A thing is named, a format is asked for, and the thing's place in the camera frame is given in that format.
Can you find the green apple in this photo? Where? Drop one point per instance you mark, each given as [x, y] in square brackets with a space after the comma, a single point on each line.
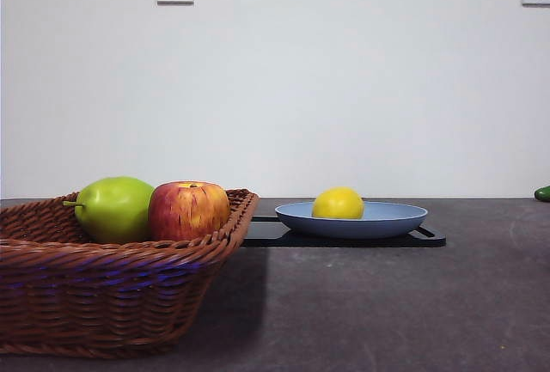
[114, 209]

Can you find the green cucumber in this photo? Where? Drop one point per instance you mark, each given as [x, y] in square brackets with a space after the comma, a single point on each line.
[543, 193]

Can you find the dark green rectangular tray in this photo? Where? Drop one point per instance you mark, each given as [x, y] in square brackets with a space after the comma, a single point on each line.
[386, 241]

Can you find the yellow lemon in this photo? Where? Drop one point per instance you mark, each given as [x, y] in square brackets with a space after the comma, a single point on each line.
[337, 202]

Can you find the light blue round plate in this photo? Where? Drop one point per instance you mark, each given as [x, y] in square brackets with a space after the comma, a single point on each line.
[344, 223]

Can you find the brown wicker basket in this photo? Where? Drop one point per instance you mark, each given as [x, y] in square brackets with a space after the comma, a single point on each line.
[107, 286]

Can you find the red yellow apple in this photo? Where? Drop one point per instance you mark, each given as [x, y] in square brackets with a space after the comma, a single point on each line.
[185, 213]

